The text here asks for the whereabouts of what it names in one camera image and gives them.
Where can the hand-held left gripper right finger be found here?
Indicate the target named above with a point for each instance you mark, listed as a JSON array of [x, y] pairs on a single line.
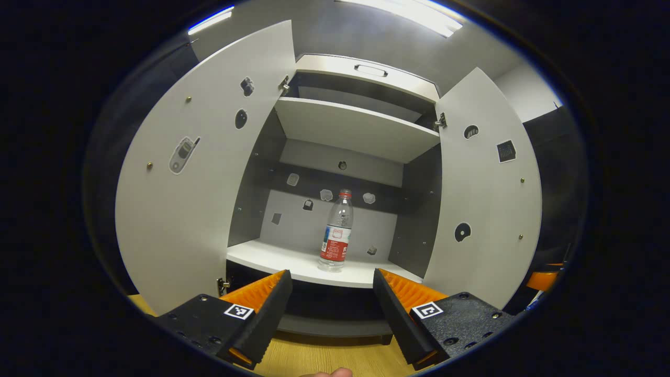
[[398, 319]]

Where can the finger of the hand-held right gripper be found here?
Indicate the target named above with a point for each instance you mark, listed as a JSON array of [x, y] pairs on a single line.
[[544, 281]]

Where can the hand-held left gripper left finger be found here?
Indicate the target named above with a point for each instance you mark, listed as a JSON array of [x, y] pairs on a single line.
[[269, 319]]

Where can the white cabinet door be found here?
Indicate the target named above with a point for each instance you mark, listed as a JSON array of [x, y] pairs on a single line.
[[199, 220], [487, 209]]

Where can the clear red label water bottle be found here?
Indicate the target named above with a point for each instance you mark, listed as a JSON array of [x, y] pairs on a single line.
[[336, 241]]

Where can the white and blue object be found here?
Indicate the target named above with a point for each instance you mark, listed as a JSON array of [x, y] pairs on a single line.
[[535, 300]]

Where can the white cabinet shelf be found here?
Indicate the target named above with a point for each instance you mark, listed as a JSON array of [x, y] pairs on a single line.
[[356, 128], [282, 259]]

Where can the white cabinet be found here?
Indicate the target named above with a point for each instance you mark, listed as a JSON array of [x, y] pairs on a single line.
[[314, 154]]

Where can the small double ceiling light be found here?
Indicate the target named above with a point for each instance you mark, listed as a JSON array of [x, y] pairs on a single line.
[[209, 21]]

